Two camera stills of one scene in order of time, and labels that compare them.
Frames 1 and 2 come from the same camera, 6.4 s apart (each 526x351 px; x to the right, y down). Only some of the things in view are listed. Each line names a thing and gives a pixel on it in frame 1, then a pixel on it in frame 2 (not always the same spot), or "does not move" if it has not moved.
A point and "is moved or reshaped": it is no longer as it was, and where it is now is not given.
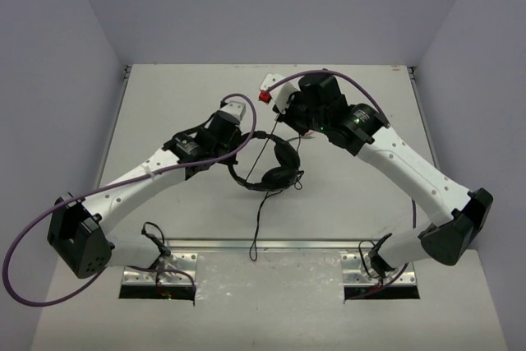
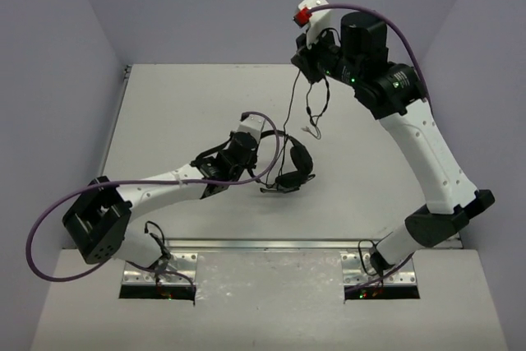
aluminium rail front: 244,243 does not move
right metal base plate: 357,270 does not move
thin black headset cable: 252,251 is moved or reshaped
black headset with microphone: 288,174 is moved or reshaped
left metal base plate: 174,268 does not move
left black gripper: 230,137 → 255,158
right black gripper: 288,117 → 304,60
